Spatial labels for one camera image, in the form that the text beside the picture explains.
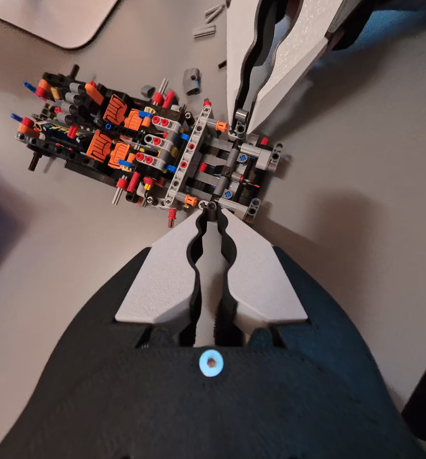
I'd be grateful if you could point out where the small grey lego bush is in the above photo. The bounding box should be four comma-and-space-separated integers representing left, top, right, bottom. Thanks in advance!
198, 200, 221, 221

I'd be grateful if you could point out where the grey lego connector with hole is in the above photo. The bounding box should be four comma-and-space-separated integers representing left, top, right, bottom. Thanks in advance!
182, 67, 203, 95

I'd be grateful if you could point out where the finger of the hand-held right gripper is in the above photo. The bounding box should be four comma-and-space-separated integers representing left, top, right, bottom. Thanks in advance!
226, 0, 271, 125
246, 0, 363, 134

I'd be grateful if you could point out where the grey lego connector subassembly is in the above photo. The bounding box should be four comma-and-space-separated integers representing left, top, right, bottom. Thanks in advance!
229, 108, 251, 138

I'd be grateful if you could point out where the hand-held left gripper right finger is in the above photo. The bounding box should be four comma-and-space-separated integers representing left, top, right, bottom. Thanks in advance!
217, 208, 308, 347

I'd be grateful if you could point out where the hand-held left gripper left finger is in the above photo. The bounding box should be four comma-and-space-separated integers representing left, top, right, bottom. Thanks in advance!
115, 209, 208, 347

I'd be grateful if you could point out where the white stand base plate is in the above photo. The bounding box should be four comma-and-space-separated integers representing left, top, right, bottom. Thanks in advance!
0, 0, 122, 50

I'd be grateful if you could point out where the lego car chassis model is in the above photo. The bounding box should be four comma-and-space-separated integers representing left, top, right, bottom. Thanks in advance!
10, 64, 292, 228

